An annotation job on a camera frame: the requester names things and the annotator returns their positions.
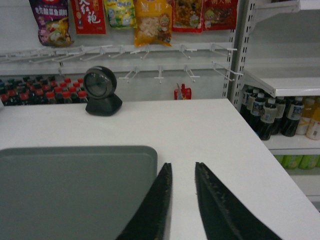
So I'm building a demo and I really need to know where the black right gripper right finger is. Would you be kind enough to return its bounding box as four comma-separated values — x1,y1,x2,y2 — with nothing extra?
195,162,280,240

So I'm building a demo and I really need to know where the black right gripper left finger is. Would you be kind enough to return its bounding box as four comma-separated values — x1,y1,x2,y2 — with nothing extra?
117,162,173,240

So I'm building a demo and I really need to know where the grey silver serving tray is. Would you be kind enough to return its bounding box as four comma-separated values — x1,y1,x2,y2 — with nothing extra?
0,146,158,240

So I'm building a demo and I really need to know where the white checkout table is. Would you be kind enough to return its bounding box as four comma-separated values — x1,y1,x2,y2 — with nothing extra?
0,99,320,240

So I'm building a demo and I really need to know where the green drink bottle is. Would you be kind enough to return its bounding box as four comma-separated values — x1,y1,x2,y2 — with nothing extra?
281,155,303,170

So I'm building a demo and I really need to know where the dark tea bottle blue label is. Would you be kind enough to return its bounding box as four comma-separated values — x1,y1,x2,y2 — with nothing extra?
281,96,304,137

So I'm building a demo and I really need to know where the dark tea bottle front left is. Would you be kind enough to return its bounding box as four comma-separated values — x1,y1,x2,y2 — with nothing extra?
256,98,277,141

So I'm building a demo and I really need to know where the orange juice bottle front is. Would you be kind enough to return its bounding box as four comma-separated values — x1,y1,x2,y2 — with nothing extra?
306,107,320,140

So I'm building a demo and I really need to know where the orange juice bottle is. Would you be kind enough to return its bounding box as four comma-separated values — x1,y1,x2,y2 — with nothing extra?
296,98,316,135
306,107,320,140

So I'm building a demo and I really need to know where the red spout sauce pouch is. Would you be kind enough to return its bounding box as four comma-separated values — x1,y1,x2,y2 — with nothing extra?
174,83,192,100

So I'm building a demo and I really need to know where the orange juice bottle left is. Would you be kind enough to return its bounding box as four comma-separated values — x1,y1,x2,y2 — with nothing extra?
296,98,316,135

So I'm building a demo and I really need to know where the white upper shelf board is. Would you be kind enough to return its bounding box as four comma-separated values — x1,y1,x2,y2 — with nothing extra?
241,66,320,97

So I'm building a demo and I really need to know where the white slotted shelf upright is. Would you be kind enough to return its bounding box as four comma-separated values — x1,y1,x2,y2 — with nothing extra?
227,0,256,110

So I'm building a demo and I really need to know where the red hanging food packet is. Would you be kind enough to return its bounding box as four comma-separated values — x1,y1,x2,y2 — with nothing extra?
202,0,238,31

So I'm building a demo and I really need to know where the yellow hanging snack packet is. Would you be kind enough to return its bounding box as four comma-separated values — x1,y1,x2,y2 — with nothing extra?
134,0,173,47

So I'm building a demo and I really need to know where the red hanging tea packet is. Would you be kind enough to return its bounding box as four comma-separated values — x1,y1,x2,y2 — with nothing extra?
70,0,107,35

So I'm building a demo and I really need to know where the purple hanging snack packet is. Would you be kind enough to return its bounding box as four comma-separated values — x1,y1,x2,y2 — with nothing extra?
29,0,74,48

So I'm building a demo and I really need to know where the white wire peg hook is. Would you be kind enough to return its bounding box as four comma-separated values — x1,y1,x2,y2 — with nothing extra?
212,61,244,82

